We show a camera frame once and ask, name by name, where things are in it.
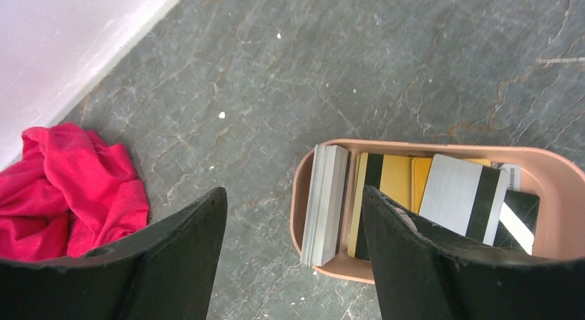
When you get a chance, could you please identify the silver card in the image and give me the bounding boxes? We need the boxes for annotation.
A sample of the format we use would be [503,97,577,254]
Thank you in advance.
[419,154,509,246]

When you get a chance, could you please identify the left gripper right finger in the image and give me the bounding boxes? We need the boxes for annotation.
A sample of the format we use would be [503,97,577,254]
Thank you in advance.
[361,186,584,319]

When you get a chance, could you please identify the gold striped card in tray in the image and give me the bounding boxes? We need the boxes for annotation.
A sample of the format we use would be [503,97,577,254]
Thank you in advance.
[348,152,413,261]

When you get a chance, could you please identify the stack of silver cards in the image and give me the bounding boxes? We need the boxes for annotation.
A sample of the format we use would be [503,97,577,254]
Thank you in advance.
[300,143,350,267]

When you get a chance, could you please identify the pink oval tray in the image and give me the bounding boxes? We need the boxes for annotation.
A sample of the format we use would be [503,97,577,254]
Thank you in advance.
[315,139,584,284]

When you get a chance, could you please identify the white numbered card in tray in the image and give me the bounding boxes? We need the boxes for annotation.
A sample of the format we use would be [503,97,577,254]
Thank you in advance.
[495,163,522,191]

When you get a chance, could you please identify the black card in tray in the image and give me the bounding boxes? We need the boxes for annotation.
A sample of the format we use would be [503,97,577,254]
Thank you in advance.
[493,190,539,255]

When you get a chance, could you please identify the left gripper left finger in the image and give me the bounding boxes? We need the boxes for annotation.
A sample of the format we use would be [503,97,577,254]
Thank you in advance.
[1,187,228,319]

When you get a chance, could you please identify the red crumpled cloth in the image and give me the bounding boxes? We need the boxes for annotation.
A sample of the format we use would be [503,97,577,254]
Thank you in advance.
[1,123,150,262]

